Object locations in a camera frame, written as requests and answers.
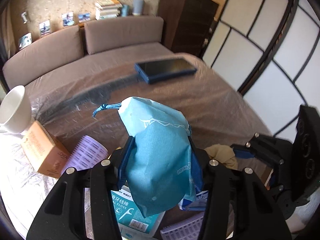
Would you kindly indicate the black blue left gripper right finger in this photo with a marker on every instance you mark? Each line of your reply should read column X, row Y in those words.
column 256, row 213

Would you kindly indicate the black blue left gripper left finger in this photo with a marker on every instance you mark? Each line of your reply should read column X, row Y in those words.
column 62, row 214

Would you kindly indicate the light blue drawstring pouch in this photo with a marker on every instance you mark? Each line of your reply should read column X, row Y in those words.
column 160, row 167

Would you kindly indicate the blue white crumpled packet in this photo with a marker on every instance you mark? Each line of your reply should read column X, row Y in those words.
column 199, row 204

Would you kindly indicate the purple hair roller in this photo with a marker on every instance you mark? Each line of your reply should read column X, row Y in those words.
column 86, row 154
column 188, row 229

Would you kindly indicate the gold cardboard box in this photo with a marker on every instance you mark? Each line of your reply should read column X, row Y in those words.
column 46, row 154

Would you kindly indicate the dental floss box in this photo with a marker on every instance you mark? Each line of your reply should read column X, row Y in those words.
column 132, row 224

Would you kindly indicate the white embossed teacup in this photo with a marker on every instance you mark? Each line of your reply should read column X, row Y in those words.
column 15, row 111

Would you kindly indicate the blue cased smartphone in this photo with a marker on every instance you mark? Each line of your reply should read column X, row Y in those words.
column 161, row 70

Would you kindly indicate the brown sofa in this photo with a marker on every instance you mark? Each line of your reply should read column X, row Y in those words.
column 76, row 51

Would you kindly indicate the dark wooden cabinet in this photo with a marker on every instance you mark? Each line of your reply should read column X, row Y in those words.
column 186, row 24

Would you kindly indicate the stack of books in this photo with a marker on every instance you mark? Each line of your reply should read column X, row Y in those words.
column 107, row 9

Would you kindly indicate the grey cylindrical speaker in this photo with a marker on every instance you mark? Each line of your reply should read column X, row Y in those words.
column 137, row 7

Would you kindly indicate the photo frame far left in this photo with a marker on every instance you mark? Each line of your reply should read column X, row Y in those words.
column 24, row 41

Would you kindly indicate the photo frame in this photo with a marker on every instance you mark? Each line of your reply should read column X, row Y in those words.
column 83, row 17
column 68, row 19
column 24, row 41
column 44, row 28

